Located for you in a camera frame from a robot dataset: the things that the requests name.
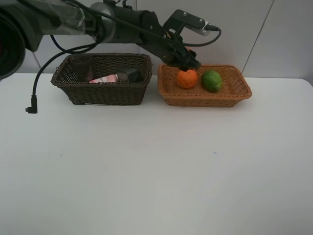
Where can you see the orange tangerine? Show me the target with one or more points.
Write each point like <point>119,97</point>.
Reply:
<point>187,79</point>

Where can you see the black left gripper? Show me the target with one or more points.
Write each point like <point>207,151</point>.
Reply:
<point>156,43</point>

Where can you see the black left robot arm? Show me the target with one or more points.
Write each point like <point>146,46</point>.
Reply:
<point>23,23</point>

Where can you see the dark green pump bottle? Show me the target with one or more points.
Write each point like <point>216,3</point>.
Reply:
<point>129,75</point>

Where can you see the light orange wicker basket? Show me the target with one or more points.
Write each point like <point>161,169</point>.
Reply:
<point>234,87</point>

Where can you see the pink lotion bottle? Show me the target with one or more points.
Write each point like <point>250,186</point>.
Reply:
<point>113,78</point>

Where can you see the translucent purple plastic cup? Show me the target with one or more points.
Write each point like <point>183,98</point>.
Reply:
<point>83,68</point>

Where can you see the dark brown wicker basket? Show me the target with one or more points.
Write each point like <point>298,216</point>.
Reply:
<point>123,94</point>

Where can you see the green lime fruit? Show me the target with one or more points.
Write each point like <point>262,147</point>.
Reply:
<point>211,81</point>

